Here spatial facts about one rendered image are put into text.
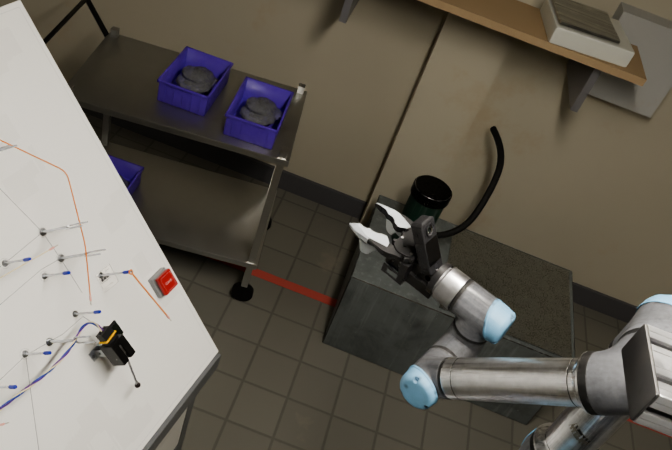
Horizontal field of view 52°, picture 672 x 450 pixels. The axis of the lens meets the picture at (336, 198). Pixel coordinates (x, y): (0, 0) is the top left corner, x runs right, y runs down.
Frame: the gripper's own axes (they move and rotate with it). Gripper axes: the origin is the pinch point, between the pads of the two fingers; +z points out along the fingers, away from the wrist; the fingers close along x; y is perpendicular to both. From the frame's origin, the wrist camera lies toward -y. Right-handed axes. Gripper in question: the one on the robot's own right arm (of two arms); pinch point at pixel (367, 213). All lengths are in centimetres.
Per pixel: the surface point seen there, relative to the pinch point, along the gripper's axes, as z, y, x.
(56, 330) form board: 38, 36, -49
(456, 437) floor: -36, 170, 80
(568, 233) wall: -17, 146, 205
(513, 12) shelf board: 42, 28, 155
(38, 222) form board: 55, 21, -41
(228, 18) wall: 165, 88, 124
